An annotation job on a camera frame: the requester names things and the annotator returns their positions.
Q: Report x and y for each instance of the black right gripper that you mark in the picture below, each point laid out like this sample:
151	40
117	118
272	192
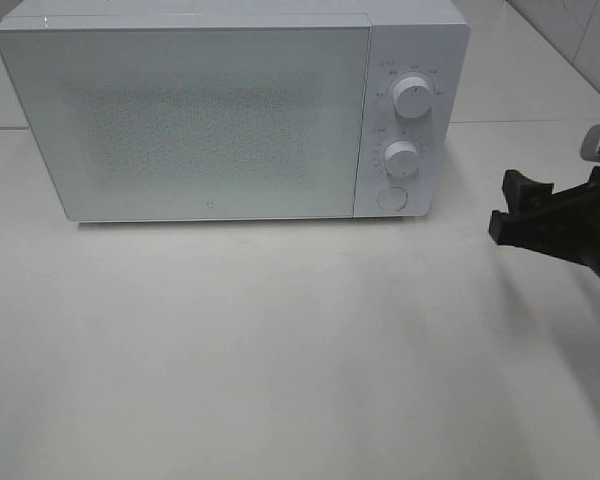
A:
575	226

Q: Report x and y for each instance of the white microwave oven body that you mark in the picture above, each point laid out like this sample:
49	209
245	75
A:
425	37

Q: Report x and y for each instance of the white microwave door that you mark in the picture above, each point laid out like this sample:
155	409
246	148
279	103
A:
168	125

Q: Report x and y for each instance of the round white door release button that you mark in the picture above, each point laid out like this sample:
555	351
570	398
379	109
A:
393	199

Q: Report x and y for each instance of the white microwave knob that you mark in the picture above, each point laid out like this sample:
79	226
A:
401	159
412	95

